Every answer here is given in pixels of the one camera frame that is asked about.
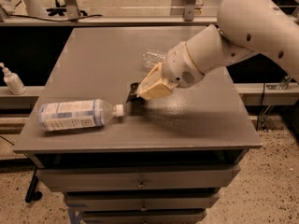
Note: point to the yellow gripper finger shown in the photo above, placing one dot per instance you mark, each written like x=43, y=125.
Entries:
x=154, y=78
x=164, y=90

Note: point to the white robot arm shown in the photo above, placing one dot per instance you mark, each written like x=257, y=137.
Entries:
x=243, y=28

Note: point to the clear red label bottle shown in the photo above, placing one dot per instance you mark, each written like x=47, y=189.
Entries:
x=151, y=57

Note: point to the blue label plastic bottle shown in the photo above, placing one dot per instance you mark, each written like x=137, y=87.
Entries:
x=77, y=115

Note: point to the white pump dispenser bottle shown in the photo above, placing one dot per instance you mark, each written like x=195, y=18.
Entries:
x=13, y=81

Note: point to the grey top drawer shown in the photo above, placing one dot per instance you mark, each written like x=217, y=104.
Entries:
x=139, y=178

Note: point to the grey drawer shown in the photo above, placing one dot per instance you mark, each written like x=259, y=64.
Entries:
x=187, y=216
x=139, y=178
x=142, y=201

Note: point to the grey middle drawer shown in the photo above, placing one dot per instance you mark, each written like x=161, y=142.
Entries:
x=142, y=201

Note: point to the grey bottom drawer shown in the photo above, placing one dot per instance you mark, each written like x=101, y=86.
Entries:
x=187, y=216

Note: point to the black caster leg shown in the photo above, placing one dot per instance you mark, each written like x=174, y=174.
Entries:
x=32, y=195

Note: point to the grey metal post right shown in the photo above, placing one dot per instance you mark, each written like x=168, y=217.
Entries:
x=189, y=9

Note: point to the grey metal post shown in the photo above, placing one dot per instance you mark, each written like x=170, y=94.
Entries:
x=189, y=9
x=72, y=9

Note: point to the grey metal post left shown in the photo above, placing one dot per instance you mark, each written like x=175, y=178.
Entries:
x=72, y=9

